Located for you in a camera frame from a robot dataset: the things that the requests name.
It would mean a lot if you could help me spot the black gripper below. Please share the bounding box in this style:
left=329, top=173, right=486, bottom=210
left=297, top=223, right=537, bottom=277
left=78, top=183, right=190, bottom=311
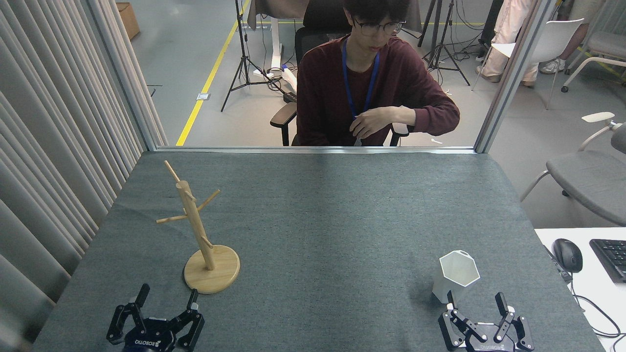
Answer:
left=439, top=291, right=535, bottom=352
left=107, top=284, right=205, bottom=352

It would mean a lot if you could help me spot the white hexagonal cup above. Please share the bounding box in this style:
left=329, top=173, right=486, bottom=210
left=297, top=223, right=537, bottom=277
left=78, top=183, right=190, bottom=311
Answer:
left=432, top=250, right=481, bottom=304

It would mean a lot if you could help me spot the wooden cup rack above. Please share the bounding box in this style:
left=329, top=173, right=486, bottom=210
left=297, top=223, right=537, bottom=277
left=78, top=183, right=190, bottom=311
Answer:
left=156, top=160, right=241, bottom=294

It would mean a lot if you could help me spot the person's hand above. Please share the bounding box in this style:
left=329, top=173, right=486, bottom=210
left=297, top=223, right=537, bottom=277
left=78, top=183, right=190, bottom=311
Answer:
left=349, top=109, right=392, bottom=140

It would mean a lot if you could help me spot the black computer mouse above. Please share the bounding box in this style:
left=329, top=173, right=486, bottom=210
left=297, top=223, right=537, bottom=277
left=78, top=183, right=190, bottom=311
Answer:
left=553, top=239, right=583, bottom=273

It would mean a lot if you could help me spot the white desk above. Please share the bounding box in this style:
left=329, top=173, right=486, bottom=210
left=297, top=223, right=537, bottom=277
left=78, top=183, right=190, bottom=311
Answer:
left=535, top=227, right=626, bottom=352

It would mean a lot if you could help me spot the black keyboard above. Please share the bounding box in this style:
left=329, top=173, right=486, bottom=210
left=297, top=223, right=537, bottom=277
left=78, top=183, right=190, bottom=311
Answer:
left=589, top=239, right=626, bottom=284

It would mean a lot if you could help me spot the grey chair with white armrest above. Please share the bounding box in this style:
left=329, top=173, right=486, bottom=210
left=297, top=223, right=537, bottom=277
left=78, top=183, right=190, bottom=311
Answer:
left=519, top=112, right=626, bottom=226

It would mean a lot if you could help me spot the beige curtain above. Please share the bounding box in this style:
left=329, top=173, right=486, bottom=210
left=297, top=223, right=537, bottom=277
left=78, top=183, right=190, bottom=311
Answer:
left=0, top=0, right=169, bottom=352

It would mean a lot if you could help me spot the white power strip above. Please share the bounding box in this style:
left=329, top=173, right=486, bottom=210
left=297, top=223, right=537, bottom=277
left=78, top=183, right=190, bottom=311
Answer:
left=281, top=65, right=299, bottom=94

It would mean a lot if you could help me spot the person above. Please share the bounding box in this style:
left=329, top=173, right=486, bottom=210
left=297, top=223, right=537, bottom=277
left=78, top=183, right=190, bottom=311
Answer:
left=539, top=0, right=607, bottom=75
left=296, top=0, right=461, bottom=147
left=477, top=0, right=538, bottom=88

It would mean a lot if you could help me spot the black tripod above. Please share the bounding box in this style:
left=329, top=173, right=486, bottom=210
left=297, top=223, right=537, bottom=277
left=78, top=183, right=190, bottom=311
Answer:
left=418, top=0, right=471, bottom=87
left=221, top=0, right=284, bottom=112

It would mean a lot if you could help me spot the white desk leg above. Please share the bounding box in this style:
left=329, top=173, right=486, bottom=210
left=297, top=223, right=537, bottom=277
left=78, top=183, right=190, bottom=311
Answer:
left=253, top=20, right=285, bottom=76

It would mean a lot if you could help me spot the cardboard box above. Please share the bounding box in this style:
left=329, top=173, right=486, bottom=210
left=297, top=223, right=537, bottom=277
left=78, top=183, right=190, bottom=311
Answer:
left=116, top=2, right=140, bottom=41

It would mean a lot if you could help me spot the white plastic chair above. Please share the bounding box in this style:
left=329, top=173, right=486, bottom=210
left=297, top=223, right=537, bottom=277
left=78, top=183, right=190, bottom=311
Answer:
left=472, top=19, right=585, bottom=109

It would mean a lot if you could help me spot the black office chair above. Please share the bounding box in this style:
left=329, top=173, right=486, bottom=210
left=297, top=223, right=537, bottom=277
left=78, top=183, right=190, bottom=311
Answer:
left=270, top=0, right=411, bottom=147

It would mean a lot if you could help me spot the black mouse cable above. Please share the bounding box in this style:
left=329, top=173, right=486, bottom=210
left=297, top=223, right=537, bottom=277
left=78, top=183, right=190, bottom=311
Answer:
left=570, top=281, right=626, bottom=339

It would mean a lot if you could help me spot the silver post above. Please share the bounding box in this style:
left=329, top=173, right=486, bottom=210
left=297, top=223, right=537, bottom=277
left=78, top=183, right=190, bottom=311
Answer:
left=474, top=0, right=558, bottom=154
left=86, top=0, right=157, bottom=151

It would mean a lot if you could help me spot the blue lanyard with badge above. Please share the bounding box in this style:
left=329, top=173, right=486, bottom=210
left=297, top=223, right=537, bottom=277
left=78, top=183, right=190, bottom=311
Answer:
left=341, top=38, right=380, bottom=147

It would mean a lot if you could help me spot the grey chair with white frame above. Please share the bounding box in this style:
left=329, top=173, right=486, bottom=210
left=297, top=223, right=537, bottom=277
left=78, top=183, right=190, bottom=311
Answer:
left=561, top=29, right=626, bottom=93

